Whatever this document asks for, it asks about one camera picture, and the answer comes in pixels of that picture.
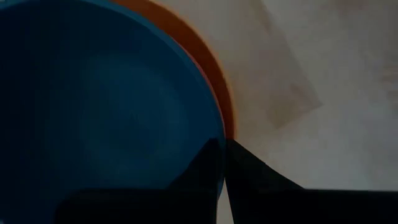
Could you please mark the dark blue bowl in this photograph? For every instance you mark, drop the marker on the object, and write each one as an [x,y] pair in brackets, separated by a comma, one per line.
[93,93]

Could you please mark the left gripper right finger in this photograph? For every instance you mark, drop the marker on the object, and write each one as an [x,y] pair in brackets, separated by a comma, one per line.
[295,207]

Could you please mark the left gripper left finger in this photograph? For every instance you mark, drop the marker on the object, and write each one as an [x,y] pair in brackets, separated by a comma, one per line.
[155,205]

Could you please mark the red bowl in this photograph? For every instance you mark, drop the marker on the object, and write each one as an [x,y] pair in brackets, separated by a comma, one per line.
[199,49]

